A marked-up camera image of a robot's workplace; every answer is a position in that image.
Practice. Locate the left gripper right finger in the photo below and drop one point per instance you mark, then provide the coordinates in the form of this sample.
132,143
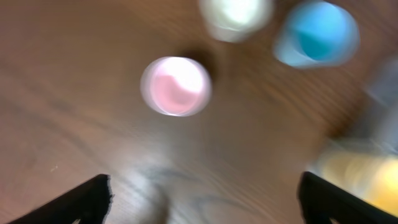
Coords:
322,202

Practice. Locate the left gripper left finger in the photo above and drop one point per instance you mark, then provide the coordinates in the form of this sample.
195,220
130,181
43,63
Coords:
88,203

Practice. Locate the yellow plastic cup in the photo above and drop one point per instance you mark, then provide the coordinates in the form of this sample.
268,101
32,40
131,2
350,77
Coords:
370,177

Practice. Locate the pink plastic cup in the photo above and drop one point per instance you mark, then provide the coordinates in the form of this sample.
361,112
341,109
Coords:
176,86

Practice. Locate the light blue plastic cup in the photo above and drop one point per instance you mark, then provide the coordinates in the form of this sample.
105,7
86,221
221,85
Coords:
317,34

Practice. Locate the cream plastic cup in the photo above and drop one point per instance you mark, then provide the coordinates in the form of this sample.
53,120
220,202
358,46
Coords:
235,20

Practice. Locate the clear plastic storage container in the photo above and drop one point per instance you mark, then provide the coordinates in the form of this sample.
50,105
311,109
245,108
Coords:
375,130

